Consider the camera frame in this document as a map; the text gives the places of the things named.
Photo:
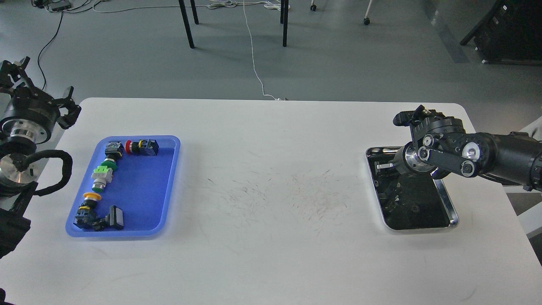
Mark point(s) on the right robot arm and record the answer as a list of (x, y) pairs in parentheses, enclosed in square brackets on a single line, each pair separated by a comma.
[(440, 146)]

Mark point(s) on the red emergency stop button switch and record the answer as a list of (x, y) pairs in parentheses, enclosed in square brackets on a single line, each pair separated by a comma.
[(144, 147)]

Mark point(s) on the green white pushbutton switch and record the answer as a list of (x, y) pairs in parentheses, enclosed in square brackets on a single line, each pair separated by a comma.
[(101, 176)]

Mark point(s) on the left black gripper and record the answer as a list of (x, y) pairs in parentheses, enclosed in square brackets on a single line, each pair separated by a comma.
[(25, 112)]

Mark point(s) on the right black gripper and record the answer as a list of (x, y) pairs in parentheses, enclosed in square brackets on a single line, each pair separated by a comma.
[(407, 162)]

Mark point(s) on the power strip on floor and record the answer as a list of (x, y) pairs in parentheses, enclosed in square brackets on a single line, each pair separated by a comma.
[(53, 5)]

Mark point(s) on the black cabinet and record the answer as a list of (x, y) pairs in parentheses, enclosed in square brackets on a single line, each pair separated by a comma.
[(510, 33)]

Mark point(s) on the black square pushbutton switch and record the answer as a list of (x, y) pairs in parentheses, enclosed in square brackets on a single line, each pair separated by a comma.
[(114, 219)]

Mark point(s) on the grey cloth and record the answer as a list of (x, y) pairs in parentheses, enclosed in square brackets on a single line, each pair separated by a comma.
[(534, 129)]

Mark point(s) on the black green pushbutton switch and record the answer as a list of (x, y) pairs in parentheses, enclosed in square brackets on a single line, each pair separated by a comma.
[(113, 151)]

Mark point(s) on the silver metal tray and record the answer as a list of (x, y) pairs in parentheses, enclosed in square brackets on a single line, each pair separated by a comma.
[(409, 203)]

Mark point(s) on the blue plastic tray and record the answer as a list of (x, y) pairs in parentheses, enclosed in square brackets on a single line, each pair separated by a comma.
[(141, 187)]

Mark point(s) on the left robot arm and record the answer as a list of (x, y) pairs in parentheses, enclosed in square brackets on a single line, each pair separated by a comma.
[(19, 180)]

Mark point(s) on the yellow pushbutton switch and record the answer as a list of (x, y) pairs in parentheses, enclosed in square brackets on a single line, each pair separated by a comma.
[(86, 216)]

